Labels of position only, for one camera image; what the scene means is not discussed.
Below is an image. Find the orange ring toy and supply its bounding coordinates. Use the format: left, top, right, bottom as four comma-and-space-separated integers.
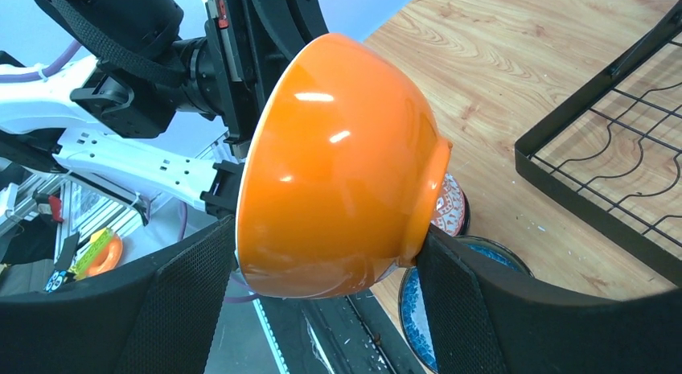
68, 228, 123, 280

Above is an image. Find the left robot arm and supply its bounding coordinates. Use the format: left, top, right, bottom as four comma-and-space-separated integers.
1, 0, 328, 218

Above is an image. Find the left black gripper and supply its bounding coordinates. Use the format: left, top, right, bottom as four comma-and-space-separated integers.
175, 0, 328, 158

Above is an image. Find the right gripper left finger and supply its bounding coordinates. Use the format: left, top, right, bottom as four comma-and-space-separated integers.
1, 216, 236, 373

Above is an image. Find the red patterned bowl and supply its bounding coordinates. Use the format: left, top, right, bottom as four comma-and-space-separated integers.
431, 173, 471, 236

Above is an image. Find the blue floral bowl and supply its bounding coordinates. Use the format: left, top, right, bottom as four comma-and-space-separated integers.
398, 235, 533, 373

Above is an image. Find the black wire dish rack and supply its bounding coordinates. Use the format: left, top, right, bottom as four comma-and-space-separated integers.
514, 3, 681, 286

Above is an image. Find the white orange bowl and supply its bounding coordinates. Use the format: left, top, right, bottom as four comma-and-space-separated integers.
236, 33, 452, 298

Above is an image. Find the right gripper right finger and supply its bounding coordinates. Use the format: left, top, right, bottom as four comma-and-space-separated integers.
417, 227, 681, 373

